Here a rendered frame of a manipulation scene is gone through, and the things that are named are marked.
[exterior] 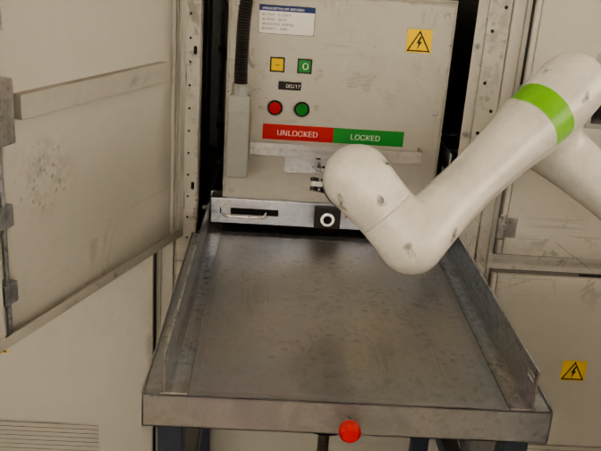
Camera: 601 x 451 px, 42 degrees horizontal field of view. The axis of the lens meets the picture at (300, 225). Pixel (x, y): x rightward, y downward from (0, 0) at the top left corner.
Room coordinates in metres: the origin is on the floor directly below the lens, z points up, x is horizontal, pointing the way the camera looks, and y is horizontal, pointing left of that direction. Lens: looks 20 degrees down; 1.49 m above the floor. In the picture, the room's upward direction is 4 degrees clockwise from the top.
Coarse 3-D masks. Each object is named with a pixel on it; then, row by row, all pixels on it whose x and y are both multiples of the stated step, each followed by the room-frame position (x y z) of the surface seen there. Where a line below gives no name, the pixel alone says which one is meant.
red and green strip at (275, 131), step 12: (264, 132) 1.73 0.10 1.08; (276, 132) 1.73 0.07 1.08; (288, 132) 1.73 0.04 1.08; (300, 132) 1.74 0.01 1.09; (312, 132) 1.74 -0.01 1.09; (324, 132) 1.74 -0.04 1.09; (336, 132) 1.74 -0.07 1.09; (348, 132) 1.74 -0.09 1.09; (360, 132) 1.74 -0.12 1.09; (372, 132) 1.74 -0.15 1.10; (384, 132) 1.74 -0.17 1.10; (396, 132) 1.75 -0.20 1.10; (372, 144) 1.74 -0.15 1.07; (384, 144) 1.74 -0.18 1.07; (396, 144) 1.75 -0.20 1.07
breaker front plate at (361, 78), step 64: (256, 0) 1.73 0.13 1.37; (320, 0) 1.74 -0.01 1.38; (384, 0) 1.74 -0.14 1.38; (256, 64) 1.73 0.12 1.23; (320, 64) 1.74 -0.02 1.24; (384, 64) 1.74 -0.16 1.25; (448, 64) 1.75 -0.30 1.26; (256, 128) 1.73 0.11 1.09; (384, 128) 1.75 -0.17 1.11; (256, 192) 1.73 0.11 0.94; (320, 192) 1.74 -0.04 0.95
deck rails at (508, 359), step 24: (216, 240) 1.64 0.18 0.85; (456, 240) 1.61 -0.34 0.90; (192, 264) 1.37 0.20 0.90; (456, 264) 1.58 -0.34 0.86; (192, 288) 1.37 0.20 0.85; (456, 288) 1.46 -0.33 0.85; (480, 288) 1.38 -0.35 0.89; (192, 312) 1.27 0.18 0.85; (480, 312) 1.35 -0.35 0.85; (504, 312) 1.23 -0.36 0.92; (168, 336) 1.06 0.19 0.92; (192, 336) 1.18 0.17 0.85; (480, 336) 1.26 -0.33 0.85; (504, 336) 1.20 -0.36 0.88; (168, 360) 1.04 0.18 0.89; (192, 360) 1.10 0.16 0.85; (504, 360) 1.18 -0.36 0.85; (528, 360) 1.08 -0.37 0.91; (168, 384) 1.03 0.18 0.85; (504, 384) 1.10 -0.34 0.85; (528, 384) 1.06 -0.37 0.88; (528, 408) 1.03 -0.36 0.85
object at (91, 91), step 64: (0, 0) 1.19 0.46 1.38; (64, 0) 1.33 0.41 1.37; (128, 0) 1.52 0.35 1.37; (0, 64) 1.18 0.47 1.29; (64, 64) 1.33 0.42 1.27; (128, 64) 1.52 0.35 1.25; (0, 128) 1.14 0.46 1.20; (64, 128) 1.32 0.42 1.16; (128, 128) 1.52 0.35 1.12; (0, 192) 1.14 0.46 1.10; (64, 192) 1.32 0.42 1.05; (128, 192) 1.51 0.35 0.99; (0, 256) 1.15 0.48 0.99; (64, 256) 1.31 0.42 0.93; (128, 256) 1.51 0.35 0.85; (0, 320) 1.10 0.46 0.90
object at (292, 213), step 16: (240, 208) 1.72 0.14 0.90; (256, 208) 1.72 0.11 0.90; (272, 208) 1.72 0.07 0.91; (288, 208) 1.72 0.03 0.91; (304, 208) 1.73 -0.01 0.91; (256, 224) 1.72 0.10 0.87; (272, 224) 1.72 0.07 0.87; (288, 224) 1.72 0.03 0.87; (304, 224) 1.73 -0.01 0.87; (352, 224) 1.73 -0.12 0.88
